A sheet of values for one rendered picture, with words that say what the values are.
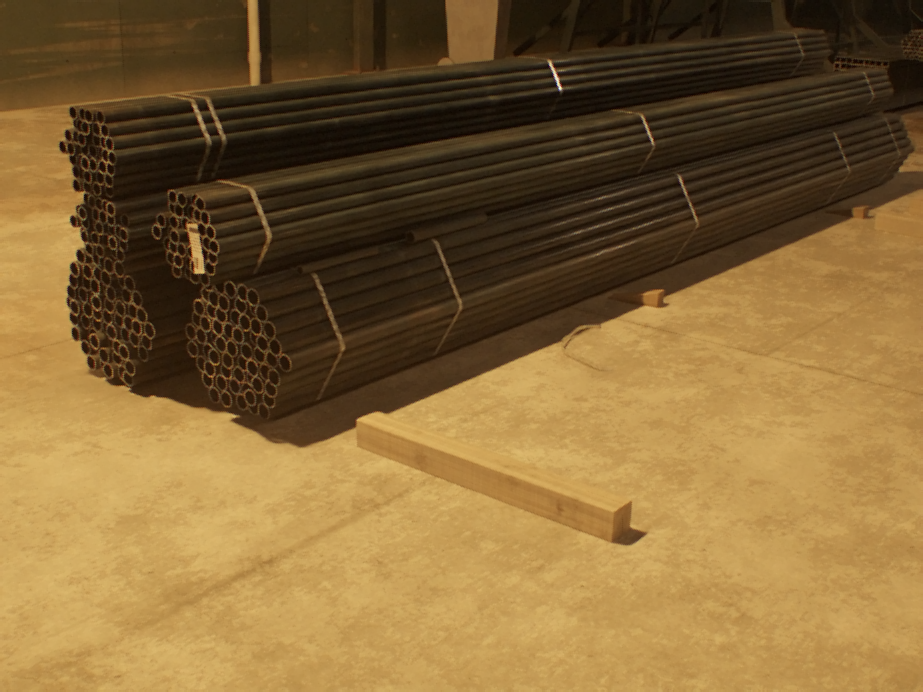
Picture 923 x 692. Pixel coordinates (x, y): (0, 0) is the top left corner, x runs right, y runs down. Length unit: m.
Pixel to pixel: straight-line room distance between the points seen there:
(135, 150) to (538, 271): 1.77
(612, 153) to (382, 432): 2.23
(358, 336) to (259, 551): 1.10
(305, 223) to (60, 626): 1.67
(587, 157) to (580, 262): 0.51
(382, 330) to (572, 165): 1.46
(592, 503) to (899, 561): 0.88
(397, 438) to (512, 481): 0.46
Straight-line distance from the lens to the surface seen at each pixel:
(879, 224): 7.60
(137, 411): 4.38
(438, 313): 4.51
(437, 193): 4.62
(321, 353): 4.08
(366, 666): 2.90
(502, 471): 3.61
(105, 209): 4.35
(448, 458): 3.73
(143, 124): 4.29
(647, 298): 5.62
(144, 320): 4.42
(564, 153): 5.34
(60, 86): 12.02
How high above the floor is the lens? 1.64
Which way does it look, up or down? 20 degrees down
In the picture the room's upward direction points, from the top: 1 degrees clockwise
